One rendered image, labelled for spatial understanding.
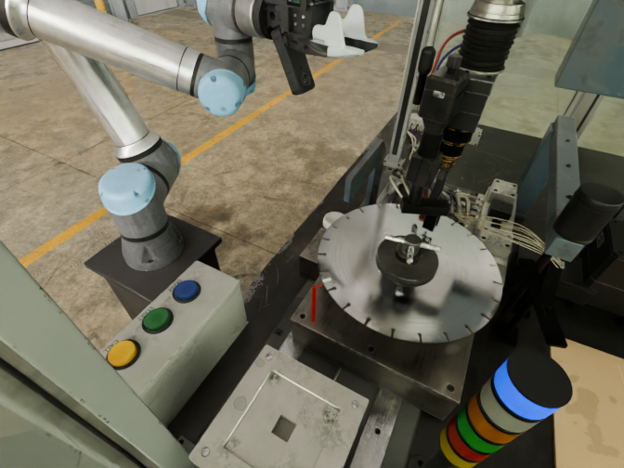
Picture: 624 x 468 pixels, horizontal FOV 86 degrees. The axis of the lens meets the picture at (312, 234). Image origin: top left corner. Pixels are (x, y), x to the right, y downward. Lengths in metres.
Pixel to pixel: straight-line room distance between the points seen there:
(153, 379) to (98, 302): 1.41
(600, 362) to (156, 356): 0.86
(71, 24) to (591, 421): 1.10
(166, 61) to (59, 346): 0.48
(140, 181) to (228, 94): 0.32
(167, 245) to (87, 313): 1.10
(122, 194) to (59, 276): 1.43
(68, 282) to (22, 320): 1.87
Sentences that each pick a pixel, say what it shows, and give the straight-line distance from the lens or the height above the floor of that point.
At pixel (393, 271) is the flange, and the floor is 0.96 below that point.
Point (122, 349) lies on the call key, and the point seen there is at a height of 0.91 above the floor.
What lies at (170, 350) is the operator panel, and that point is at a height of 0.90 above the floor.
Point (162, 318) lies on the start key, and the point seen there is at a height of 0.91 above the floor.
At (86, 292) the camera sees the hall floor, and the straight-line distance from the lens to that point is 2.07.
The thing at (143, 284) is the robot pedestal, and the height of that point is 0.75.
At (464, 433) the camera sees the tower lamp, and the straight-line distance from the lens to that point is 0.41.
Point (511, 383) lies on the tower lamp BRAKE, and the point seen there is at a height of 1.16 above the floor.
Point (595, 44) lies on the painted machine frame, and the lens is 0.68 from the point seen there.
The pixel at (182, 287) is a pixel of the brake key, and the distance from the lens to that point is 0.67.
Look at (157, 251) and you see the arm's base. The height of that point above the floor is 0.80.
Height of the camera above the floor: 1.41
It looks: 44 degrees down
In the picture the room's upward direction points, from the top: 2 degrees clockwise
